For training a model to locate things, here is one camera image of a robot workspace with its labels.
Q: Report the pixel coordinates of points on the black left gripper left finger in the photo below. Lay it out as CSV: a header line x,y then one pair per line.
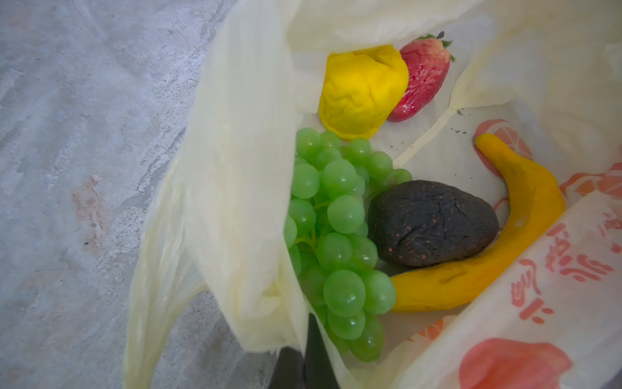
x,y
289,370

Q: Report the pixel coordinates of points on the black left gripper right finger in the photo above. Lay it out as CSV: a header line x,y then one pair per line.
x,y
318,372

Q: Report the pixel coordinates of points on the dark avocado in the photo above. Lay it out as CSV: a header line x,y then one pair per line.
x,y
421,223

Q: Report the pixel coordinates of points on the yellow fruit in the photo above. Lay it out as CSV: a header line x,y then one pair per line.
x,y
360,90

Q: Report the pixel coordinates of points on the pale yellow plastic bag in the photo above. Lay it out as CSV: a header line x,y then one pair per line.
x,y
216,222

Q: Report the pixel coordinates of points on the yellow banana in bag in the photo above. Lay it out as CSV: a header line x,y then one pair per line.
x,y
535,204

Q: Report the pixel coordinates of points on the red fruit in bag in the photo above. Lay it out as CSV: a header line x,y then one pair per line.
x,y
428,60

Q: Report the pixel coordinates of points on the green grapes bunch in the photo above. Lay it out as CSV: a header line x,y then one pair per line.
x,y
327,234

